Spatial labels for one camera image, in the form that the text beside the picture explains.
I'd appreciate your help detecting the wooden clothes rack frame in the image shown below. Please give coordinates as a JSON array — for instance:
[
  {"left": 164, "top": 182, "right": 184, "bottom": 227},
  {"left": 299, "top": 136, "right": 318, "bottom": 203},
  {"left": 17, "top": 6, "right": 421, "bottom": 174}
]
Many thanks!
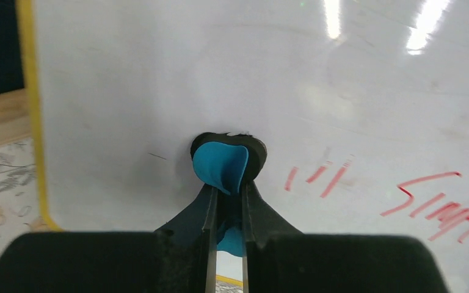
[{"left": 0, "top": 89, "right": 31, "bottom": 145}]

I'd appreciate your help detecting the floral patterned table mat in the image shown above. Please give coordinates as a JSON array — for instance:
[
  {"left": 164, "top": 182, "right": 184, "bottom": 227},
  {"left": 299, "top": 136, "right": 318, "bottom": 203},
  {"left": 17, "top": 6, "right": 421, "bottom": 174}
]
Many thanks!
[{"left": 0, "top": 137, "right": 176, "bottom": 254}]

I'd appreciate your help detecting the blue black eraser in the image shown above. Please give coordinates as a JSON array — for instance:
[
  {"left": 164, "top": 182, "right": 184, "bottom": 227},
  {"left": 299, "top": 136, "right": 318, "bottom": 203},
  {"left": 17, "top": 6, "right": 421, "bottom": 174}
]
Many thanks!
[{"left": 190, "top": 132, "right": 267, "bottom": 258}]

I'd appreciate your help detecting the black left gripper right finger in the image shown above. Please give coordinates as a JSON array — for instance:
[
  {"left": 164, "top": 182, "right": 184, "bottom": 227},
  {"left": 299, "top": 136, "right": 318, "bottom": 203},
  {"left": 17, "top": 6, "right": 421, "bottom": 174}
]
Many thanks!
[{"left": 241, "top": 183, "right": 448, "bottom": 292}]

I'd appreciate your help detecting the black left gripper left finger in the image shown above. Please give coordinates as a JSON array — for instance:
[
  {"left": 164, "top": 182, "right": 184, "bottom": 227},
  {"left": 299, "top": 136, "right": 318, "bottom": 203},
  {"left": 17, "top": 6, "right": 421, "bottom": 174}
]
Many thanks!
[{"left": 0, "top": 185, "right": 218, "bottom": 292}]

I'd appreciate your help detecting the yellow framed whiteboard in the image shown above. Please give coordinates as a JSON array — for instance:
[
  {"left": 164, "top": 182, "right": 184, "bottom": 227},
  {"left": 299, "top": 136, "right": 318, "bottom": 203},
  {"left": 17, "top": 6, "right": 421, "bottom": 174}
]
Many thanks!
[{"left": 17, "top": 1, "right": 469, "bottom": 292}]

